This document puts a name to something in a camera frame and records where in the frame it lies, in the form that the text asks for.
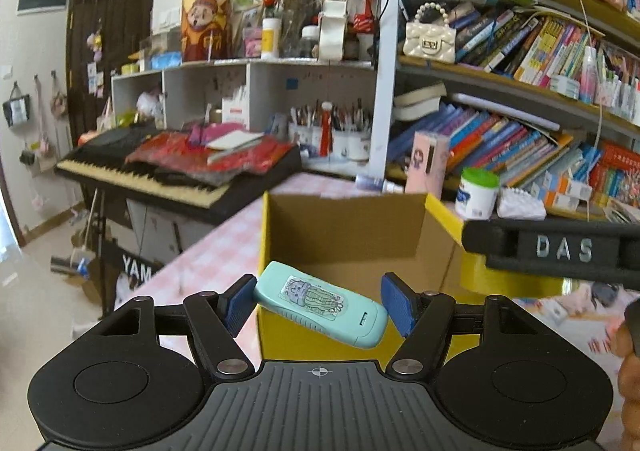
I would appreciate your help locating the white notebook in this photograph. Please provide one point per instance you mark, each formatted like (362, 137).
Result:
(235, 140)

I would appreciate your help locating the white plastic bag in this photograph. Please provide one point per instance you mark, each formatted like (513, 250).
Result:
(149, 103)

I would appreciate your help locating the dark wooden door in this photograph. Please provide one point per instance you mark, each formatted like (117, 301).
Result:
(115, 6)

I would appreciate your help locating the pink humidifier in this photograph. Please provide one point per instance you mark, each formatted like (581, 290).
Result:
(425, 161)

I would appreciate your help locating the row of blue red books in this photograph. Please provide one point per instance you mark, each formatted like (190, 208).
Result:
(490, 146)

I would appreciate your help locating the stack of thick books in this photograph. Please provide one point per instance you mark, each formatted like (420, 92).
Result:
(417, 108)

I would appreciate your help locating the teal handheld device with sticker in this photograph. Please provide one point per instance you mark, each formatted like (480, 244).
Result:
(310, 296)

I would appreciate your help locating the yellow cardboard box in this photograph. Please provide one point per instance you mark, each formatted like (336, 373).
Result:
(350, 226)

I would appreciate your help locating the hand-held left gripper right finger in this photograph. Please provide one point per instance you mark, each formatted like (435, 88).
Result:
(397, 306)

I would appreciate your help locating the white cubby shelf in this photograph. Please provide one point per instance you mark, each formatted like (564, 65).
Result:
(270, 91)

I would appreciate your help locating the pastel spray bottle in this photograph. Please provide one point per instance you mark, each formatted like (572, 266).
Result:
(589, 76)

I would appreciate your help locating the blue tissue pack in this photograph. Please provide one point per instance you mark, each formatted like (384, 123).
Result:
(165, 61)

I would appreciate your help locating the wooden bookshelf with white post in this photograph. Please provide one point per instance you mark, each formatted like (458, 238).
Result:
(387, 81)

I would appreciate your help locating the pink box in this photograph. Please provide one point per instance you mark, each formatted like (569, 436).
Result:
(252, 43)

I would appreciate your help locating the white teal tissue pack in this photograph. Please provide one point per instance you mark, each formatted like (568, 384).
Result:
(565, 87)

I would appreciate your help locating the red hanging ornament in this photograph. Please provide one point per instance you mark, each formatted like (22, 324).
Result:
(364, 21)

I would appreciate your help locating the leaning row of colourful books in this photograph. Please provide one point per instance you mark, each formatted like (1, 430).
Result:
(545, 51)

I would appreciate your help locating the white box with red label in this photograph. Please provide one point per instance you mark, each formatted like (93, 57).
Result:
(235, 113)

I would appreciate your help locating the brown rounded object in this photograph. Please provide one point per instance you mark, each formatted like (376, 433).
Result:
(631, 381)

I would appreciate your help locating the white jar with green lid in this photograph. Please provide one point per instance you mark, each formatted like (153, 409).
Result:
(475, 198)

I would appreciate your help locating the clear blue spray bottle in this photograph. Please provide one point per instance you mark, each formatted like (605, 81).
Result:
(372, 182)

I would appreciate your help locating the red plastic packets pile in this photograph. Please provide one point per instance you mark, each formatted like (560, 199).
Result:
(170, 151)

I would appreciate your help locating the white wall switch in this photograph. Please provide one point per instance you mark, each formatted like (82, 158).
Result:
(5, 70)

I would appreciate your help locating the black keyboard stand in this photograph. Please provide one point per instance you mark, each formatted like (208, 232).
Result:
(137, 268)

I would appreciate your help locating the white ribbon rolls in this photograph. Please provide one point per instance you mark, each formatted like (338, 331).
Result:
(330, 38)

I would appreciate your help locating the grey tote bag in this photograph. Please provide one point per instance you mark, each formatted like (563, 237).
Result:
(16, 111)

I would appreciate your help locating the white pen cup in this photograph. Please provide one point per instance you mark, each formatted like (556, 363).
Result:
(305, 141)
(350, 143)

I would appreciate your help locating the red doll figure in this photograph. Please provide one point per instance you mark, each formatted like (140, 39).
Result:
(326, 128)

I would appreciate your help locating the magenta paper packet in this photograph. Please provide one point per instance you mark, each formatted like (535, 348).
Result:
(215, 132)

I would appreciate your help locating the white bottle with yellow label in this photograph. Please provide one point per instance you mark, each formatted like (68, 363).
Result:
(270, 38)

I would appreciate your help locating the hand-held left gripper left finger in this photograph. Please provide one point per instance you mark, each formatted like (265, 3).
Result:
(239, 303)

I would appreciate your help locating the black electronic keyboard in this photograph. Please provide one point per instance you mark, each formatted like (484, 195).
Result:
(125, 176)

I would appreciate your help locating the pink checkered tablecloth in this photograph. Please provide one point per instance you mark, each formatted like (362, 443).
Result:
(220, 251)

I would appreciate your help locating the white blue medicine box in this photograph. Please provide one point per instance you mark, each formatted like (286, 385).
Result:
(570, 196)

